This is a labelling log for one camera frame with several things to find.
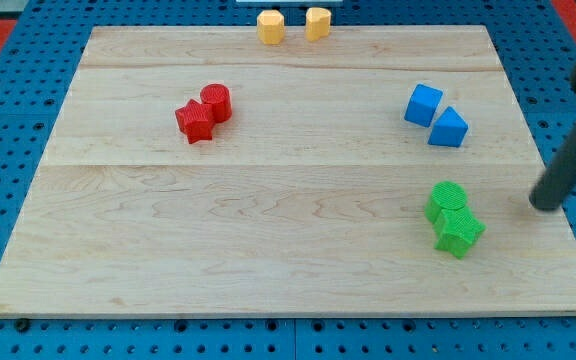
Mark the red cylinder block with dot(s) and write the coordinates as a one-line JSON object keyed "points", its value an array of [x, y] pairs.
{"points": [[217, 97]]}

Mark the red star block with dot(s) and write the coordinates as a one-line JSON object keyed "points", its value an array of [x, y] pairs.
{"points": [[196, 121]]}

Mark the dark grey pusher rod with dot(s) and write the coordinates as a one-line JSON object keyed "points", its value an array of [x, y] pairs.
{"points": [[558, 179]]}

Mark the green cylinder block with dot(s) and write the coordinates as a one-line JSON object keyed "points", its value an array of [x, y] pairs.
{"points": [[445, 195]]}

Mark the yellow hexagon block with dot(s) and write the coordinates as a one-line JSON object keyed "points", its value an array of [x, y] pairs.
{"points": [[270, 27]]}

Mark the green star block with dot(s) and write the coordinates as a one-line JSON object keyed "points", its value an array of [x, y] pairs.
{"points": [[457, 231]]}

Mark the blue cube block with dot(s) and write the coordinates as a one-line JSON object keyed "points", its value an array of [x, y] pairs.
{"points": [[422, 105]]}

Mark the blue triangle block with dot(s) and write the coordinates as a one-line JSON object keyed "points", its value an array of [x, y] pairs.
{"points": [[449, 130]]}

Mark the yellow heart block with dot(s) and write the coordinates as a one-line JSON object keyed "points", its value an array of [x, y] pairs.
{"points": [[318, 23]]}

